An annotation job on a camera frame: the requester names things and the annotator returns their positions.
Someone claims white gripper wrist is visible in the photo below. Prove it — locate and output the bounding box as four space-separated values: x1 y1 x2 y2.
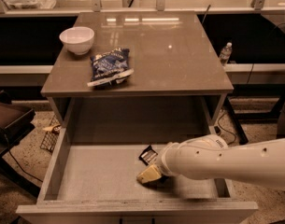
136 142 179 185

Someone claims black rxbar chocolate bar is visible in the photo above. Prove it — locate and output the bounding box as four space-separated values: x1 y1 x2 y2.
138 145 169 184

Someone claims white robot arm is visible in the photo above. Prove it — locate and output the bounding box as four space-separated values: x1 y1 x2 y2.
136 134 285 191

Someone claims open grey top drawer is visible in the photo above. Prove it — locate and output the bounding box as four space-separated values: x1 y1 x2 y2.
16 97 259 224

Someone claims grey cabinet with counter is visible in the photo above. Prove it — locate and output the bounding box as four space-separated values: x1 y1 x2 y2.
42 11 233 145

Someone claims small snack on floor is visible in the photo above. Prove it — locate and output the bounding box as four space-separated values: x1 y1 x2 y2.
44 124 61 134

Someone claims blue chip bag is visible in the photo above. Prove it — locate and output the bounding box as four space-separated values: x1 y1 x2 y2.
87 48 134 87

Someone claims clear water bottle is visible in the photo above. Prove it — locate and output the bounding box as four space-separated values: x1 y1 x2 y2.
219 42 233 66

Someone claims dark chair at left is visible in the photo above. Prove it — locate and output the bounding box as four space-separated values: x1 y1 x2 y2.
0 91 40 198

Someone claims white bowl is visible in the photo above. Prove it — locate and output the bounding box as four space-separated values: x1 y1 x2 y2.
59 26 94 55

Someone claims black floor cable right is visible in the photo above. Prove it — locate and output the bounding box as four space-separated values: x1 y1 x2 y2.
214 109 238 149

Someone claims black floor cable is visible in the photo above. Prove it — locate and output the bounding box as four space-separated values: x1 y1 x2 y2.
214 109 238 149
6 147 44 184

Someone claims wire mesh basket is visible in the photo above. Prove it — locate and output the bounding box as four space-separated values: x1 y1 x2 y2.
40 117 61 153

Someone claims black floor cable left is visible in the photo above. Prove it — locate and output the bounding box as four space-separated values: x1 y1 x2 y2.
6 147 44 184

